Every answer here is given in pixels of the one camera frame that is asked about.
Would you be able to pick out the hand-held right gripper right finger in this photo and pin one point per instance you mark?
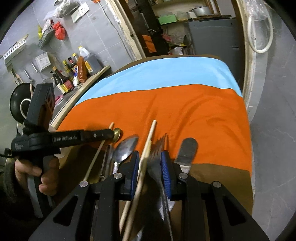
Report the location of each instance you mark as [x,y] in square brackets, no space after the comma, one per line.
[165,172]

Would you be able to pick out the small gold spoon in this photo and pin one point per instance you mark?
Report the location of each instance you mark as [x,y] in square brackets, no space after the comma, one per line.
[117,134]

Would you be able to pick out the orange blue brown striped tablecloth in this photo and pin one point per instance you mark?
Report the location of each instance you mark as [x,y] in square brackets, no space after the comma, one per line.
[185,111]

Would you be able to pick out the red plastic bag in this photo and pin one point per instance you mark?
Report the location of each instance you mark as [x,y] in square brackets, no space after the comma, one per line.
[59,30]

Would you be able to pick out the silver metal spoon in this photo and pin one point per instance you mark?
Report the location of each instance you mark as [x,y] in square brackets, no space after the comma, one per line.
[126,148]

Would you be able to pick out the silver butter knife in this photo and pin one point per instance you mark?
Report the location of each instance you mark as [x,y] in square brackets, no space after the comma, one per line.
[187,149]

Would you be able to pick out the thick wooden chopstick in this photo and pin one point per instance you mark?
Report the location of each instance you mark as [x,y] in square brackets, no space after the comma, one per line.
[149,143]

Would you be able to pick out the pile of plastic bags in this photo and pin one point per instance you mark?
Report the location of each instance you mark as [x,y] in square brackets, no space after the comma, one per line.
[173,37]

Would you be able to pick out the clear plastic bag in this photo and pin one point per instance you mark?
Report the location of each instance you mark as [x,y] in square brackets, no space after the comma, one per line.
[256,7]

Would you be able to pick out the grey cabinet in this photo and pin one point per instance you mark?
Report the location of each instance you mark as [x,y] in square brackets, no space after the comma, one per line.
[212,34]

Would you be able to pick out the aluminium pot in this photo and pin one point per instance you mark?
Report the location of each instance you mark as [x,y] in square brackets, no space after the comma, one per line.
[201,11]

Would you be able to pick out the black wok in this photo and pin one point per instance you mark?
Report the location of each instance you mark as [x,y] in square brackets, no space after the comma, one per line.
[17,102]

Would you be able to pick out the orange board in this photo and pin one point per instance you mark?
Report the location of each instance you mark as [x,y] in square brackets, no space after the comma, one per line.
[150,44]

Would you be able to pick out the pale wooden door frame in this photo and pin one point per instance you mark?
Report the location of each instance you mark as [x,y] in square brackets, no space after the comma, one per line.
[129,30]

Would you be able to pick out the white wall socket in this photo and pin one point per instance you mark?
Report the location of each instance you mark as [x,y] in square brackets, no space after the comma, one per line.
[79,11]

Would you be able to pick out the brown wooden door frame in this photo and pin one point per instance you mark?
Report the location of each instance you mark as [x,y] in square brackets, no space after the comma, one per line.
[245,46]

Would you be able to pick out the red seasoning packet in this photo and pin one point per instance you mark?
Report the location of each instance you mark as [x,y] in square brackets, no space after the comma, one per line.
[81,69]

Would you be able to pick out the green box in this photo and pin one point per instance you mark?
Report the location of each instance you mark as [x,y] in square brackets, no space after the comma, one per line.
[167,19]

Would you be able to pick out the person's left hand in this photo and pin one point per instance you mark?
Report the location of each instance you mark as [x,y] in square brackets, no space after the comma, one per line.
[49,178]

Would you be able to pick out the wooden side shelf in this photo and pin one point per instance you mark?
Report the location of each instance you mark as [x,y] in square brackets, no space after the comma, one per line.
[81,92]

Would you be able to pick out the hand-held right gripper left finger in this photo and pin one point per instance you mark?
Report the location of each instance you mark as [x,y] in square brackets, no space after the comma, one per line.
[135,172]

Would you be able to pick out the grey wall box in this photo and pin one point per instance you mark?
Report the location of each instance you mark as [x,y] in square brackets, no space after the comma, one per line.
[42,60]

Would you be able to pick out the silver metal utensil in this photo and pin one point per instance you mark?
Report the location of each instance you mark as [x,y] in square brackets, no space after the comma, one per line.
[108,160]

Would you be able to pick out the silver metal fork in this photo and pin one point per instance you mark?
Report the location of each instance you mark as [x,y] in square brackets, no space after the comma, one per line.
[157,160]

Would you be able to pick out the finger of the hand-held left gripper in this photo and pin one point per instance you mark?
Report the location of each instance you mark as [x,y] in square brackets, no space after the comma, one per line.
[92,136]

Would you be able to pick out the large cooking oil bottle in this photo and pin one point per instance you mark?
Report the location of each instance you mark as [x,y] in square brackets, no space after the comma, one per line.
[90,61]

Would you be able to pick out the grey plastic basket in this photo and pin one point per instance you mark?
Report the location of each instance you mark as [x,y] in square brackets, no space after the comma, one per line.
[47,34]

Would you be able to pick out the small white bottle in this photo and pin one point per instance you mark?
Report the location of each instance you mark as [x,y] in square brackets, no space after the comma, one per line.
[76,80]

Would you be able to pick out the thin wooden chopstick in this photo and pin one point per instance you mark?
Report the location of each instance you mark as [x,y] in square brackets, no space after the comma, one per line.
[97,155]

